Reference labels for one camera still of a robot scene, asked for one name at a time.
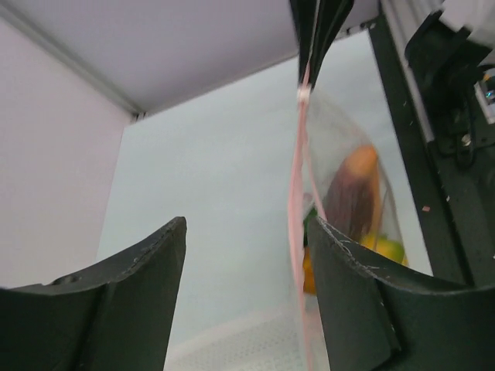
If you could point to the papaya slice with red flesh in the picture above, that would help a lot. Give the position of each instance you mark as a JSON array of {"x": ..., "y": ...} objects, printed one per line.
[{"x": 353, "y": 202}]

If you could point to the yellow green mango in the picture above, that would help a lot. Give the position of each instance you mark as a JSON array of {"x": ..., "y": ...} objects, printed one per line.
[{"x": 391, "y": 249}]

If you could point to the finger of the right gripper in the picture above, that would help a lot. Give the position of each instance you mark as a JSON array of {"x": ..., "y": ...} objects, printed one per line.
[
  {"x": 330, "y": 17},
  {"x": 304, "y": 16}
]

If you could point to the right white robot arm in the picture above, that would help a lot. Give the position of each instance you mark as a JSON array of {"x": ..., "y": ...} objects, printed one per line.
[{"x": 452, "y": 35}]

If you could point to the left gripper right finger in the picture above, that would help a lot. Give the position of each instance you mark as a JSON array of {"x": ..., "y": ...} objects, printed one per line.
[{"x": 380, "y": 315}]

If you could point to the white plastic basket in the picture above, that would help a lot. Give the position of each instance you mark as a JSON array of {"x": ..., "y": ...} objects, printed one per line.
[{"x": 266, "y": 340}]

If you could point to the clear zip top bag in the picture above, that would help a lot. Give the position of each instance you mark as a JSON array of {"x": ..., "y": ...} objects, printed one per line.
[{"x": 325, "y": 136}]

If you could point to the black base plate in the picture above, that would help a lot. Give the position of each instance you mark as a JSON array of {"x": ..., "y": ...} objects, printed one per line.
[{"x": 455, "y": 207}]

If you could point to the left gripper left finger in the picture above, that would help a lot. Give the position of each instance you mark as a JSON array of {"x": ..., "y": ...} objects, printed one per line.
[{"x": 114, "y": 315}]

